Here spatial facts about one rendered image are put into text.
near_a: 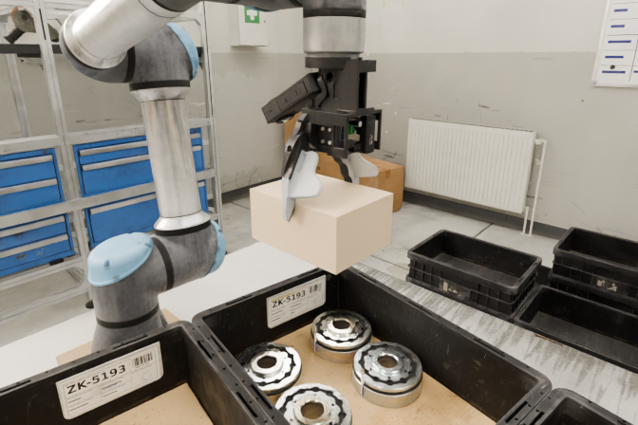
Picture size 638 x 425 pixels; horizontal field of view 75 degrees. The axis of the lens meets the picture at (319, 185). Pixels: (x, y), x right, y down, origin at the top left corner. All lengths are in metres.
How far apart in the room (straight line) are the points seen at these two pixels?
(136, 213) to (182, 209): 1.68
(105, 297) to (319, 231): 0.49
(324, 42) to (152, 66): 0.44
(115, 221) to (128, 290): 1.68
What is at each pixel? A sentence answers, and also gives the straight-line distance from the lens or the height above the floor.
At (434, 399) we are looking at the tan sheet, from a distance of 0.69.
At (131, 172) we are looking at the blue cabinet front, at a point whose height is 0.69.
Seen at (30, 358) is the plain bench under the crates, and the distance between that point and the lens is 1.11.
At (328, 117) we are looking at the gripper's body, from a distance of 0.50.
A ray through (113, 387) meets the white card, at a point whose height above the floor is 0.88.
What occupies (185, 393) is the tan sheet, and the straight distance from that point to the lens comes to 0.71.
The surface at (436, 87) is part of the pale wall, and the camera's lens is 3.68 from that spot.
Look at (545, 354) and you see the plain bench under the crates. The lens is 1.06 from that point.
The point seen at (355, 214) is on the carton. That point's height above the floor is 1.11.
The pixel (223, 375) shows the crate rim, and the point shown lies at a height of 0.93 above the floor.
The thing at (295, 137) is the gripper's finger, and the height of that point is 1.21.
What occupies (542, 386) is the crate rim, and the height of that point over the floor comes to 0.93.
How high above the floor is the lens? 1.30
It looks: 18 degrees down
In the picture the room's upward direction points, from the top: straight up
